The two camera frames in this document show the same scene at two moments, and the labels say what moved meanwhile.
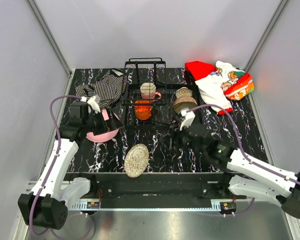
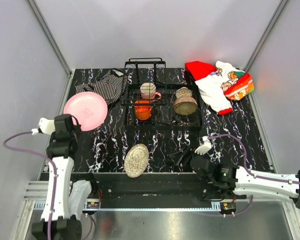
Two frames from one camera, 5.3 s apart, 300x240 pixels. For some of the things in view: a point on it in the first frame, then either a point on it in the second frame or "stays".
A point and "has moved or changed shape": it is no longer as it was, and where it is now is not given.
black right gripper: [172, 136] → [182, 156]
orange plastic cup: [143, 109] stays
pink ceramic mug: [148, 91] stays
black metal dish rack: [150, 103] stays
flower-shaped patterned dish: [183, 91] stays
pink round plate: [105, 137] has moved or changed shape
